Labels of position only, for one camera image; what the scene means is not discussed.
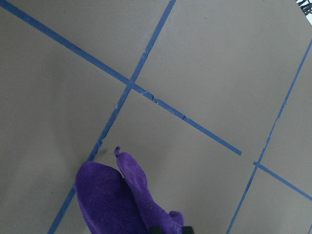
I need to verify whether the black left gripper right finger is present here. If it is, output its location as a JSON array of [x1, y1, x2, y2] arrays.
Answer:
[[182, 226, 194, 234]]

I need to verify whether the purple towel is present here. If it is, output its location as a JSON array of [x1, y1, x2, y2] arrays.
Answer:
[[75, 147, 184, 234]]

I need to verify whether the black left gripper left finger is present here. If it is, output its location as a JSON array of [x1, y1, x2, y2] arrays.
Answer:
[[150, 226, 162, 234]]

